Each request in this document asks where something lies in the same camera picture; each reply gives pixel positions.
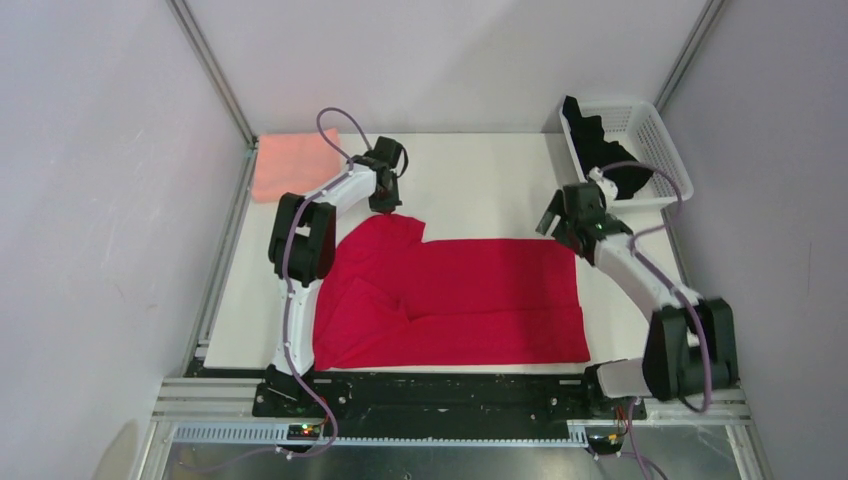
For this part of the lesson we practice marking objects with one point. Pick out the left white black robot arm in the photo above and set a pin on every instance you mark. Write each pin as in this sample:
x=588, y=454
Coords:
x=303, y=242

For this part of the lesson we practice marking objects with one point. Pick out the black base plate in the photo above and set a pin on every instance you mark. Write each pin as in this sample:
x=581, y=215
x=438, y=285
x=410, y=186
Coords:
x=464, y=405

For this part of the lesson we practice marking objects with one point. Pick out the left controller board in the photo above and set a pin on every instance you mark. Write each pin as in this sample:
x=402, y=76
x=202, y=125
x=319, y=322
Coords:
x=302, y=432

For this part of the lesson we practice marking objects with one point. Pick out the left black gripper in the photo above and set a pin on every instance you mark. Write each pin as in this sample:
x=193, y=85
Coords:
x=388, y=205

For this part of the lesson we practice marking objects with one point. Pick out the controller board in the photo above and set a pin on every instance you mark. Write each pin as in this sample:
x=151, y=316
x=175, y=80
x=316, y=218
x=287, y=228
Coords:
x=302, y=432
x=605, y=444

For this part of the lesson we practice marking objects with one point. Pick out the grey slotted cable duct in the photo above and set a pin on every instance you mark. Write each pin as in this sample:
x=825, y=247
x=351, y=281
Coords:
x=274, y=434

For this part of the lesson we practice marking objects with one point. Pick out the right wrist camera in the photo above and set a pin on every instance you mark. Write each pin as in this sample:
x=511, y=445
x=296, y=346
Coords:
x=608, y=187

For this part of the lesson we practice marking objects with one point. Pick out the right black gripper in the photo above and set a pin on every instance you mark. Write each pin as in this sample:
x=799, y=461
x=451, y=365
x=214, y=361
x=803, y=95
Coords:
x=557, y=207

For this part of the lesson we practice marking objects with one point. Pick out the white plastic basket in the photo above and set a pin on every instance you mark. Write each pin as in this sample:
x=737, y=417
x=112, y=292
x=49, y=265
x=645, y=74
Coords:
x=637, y=127

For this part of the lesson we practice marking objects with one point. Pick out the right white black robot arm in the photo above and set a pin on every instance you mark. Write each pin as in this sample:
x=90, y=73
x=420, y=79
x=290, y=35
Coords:
x=690, y=347

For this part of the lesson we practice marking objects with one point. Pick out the black t shirt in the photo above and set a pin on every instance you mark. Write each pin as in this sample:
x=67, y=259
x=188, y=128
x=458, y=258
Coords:
x=594, y=151

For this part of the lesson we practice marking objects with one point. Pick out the left aluminium frame post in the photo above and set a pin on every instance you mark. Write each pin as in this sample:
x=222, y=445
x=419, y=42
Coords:
x=198, y=42

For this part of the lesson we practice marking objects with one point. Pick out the aluminium frame post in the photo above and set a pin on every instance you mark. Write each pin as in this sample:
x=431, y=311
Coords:
x=198, y=42
x=705, y=22

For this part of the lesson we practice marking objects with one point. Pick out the red t shirt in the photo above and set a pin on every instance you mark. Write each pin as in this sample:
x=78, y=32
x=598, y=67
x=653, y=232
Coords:
x=395, y=299

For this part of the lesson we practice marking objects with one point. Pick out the right controller board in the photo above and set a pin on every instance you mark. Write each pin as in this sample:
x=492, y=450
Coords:
x=605, y=444

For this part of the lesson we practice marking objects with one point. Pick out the right aluminium frame post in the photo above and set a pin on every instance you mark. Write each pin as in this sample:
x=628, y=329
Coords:
x=705, y=22

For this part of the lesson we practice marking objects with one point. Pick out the folded pink t shirt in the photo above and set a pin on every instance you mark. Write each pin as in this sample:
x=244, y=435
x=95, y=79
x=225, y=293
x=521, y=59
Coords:
x=292, y=163

